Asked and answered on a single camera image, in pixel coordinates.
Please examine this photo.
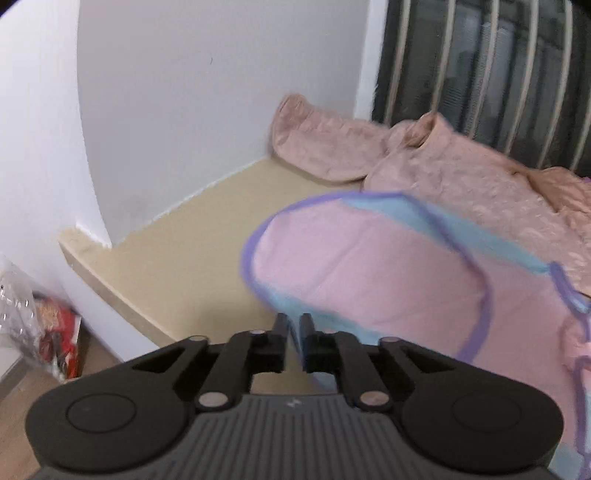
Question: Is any red printed packet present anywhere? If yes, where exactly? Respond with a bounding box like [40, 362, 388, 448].
[34, 295, 83, 380]

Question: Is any clear plastic bag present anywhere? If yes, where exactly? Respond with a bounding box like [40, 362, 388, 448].
[0, 256, 84, 383]

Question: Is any pink quilted jacket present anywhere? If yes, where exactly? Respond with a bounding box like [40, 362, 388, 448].
[270, 93, 591, 297]

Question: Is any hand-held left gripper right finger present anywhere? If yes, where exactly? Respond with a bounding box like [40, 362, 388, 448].
[300, 313, 468, 412]

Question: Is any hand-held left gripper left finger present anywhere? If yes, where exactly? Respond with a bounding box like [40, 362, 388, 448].
[122, 313, 291, 413]

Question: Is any pink and blue small garment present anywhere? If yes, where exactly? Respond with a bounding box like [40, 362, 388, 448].
[240, 191, 591, 480]

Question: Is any metal window grille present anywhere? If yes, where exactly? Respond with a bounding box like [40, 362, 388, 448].
[372, 0, 591, 178]

